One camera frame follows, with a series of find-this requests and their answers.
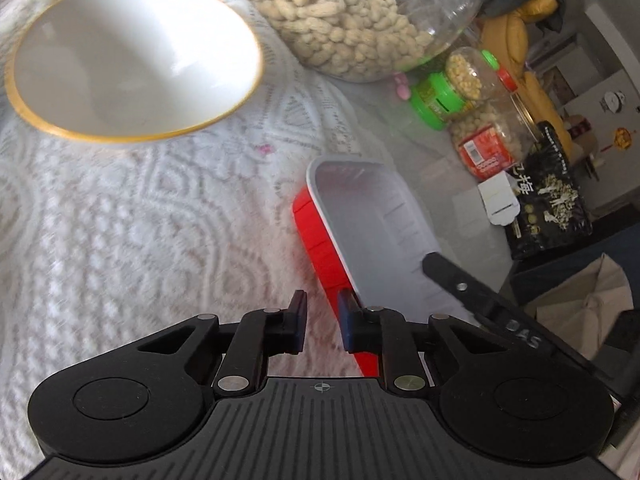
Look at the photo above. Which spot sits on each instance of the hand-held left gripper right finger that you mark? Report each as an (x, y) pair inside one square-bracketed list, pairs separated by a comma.
[(345, 320)]

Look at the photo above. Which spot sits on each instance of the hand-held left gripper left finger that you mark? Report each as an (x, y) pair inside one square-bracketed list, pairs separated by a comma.
[(300, 320)]

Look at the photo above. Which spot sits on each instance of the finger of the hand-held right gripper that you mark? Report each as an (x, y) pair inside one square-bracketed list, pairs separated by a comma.
[(455, 282)]

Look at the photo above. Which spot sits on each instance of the red and white tray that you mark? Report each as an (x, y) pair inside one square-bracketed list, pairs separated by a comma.
[(365, 210)]

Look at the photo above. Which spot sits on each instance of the gold-rimmed white bowl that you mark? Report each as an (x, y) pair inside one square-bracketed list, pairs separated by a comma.
[(135, 60)]

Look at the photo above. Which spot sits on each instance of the beige bag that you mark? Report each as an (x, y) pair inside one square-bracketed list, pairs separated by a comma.
[(590, 305)]

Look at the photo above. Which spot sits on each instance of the black snack packet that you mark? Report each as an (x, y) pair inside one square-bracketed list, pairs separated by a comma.
[(545, 200)]

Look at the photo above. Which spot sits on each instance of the red-labelled clear jar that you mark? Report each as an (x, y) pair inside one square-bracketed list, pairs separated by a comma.
[(490, 145)]

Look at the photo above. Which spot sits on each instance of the green-lidded clear jar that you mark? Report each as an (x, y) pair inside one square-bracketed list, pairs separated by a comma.
[(447, 92)]

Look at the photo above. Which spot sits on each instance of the white lace tablecloth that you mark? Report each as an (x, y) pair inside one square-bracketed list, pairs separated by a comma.
[(125, 220)]

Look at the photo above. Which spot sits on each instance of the small pink item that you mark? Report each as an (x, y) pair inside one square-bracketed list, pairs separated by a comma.
[(402, 87)]

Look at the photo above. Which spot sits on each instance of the yellow cloth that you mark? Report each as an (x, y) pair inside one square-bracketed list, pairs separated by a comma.
[(515, 35)]

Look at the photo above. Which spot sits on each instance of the clear jar of peanuts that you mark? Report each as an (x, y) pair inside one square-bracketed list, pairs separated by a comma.
[(325, 15)]

